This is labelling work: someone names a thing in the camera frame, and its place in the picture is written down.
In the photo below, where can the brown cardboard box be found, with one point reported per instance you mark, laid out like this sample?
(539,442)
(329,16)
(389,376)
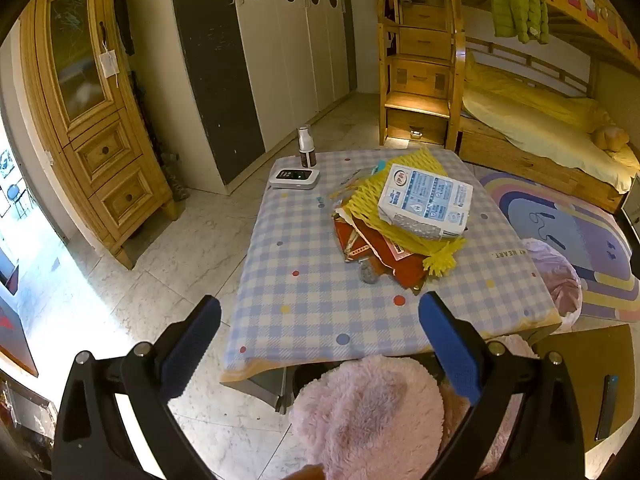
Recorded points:
(565,385)

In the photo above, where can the black phone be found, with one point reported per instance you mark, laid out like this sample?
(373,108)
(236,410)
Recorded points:
(606,407)

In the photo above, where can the white device with screen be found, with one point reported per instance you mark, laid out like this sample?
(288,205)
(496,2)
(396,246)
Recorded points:
(295,178)

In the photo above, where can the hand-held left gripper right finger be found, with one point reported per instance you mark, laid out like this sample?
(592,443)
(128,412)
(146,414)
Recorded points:
(450,350)

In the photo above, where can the blue checkered tablecloth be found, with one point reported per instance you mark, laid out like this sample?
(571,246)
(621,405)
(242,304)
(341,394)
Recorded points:
(300,240)

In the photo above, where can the red cardboard package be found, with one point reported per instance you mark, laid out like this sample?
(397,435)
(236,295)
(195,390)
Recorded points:
(405,267)

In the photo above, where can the camouflage bag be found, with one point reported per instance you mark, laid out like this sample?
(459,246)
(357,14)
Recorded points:
(175,180)

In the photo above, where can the grey table frame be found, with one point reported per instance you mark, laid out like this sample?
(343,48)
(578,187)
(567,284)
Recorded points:
(272,387)

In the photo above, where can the grey crumpled ball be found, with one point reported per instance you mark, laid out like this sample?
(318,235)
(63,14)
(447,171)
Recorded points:
(371,274)

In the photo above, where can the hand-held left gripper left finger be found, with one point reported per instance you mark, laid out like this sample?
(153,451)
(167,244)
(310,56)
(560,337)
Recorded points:
(192,345)

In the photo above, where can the wooden bunk bed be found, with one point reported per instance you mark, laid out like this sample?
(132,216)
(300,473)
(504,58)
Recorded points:
(530,165)

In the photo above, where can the yellow blanket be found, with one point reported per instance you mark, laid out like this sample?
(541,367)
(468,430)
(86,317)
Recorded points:
(525,115)

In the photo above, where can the wooden cabinet with drawers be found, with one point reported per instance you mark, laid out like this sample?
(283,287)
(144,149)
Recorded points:
(115,160)

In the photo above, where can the yellow foam net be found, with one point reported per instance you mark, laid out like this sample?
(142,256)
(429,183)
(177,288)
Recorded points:
(365,200)

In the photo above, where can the white blue printed packet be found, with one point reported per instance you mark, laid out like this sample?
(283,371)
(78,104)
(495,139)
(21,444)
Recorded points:
(425,195)

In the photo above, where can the clear plastic wrapper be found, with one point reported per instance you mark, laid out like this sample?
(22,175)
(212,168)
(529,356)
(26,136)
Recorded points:
(357,177)

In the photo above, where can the white brown spray bottle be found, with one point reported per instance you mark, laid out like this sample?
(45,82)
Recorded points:
(306,152)

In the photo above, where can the white wardrobe with round holes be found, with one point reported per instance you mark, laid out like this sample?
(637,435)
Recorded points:
(280,60)

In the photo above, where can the green puffer jacket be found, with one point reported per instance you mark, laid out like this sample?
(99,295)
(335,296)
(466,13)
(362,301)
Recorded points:
(515,5)

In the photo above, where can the bin with pink bag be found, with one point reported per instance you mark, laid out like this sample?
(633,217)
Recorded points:
(555,280)

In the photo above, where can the pastel rainbow rug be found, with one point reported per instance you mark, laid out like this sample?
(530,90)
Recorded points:
(565,230)

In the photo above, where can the white framed panel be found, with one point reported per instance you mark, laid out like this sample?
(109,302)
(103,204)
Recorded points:
(631,210)

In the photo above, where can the wooden stair drawers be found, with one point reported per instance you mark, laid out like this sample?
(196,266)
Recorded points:
(420,80)

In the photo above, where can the tan plush toy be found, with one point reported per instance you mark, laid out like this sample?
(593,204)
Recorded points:
(612,137)

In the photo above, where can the white paper tag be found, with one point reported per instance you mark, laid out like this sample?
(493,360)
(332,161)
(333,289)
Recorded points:
(107,63)

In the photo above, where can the dark hanging cloth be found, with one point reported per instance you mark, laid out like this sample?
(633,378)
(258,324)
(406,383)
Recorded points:
(125,20)

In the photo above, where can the red framed board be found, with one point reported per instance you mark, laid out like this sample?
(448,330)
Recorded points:
(15,335)

